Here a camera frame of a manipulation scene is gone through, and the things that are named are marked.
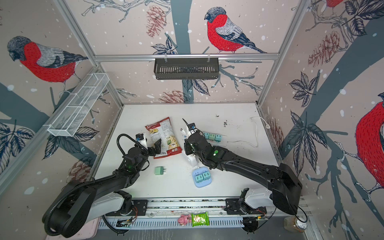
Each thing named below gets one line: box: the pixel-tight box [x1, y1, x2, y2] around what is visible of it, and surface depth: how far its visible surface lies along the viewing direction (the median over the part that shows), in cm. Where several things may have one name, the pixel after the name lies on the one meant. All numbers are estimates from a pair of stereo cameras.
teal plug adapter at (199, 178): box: [195, 174, 204, 184], surface depth 78 cm
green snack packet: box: [191, 211, 210, 228], surface depth 71 cm
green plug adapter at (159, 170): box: [154, 166, 167, 175], surface depth 87 cm
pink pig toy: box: [177, 214, 192, 227], surface depth 70 cm
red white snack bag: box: [145, 117, 183, 159], surface depth 97 cm
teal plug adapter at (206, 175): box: [202, 171, 211, 181], surface depth 79 cm
